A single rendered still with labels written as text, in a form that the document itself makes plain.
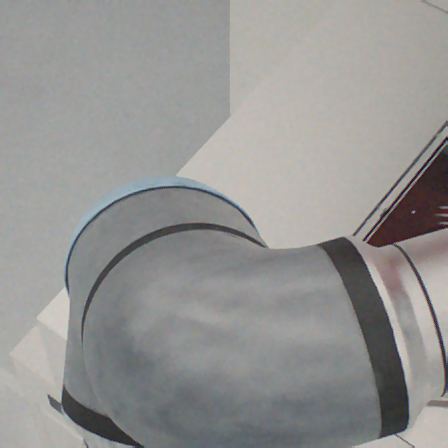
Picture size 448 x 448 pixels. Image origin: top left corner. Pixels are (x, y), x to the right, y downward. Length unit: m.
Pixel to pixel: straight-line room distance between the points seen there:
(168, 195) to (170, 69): 1.79
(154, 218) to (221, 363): 0.12
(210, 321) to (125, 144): 1.80
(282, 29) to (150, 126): 0.77
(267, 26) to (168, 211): 1.03
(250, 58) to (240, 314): 1.21
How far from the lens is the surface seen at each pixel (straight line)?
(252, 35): 1.69
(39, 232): 2.24
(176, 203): 0.65
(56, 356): 1.09
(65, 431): 1.26
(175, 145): 2.33
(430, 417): 1.09
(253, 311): 0.54
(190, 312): 0.55
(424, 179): 1.20
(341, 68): 1.38
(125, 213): 0.66
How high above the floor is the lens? 1.87
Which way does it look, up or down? 58 degrees down
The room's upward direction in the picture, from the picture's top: 5 degrees counter-clockwise
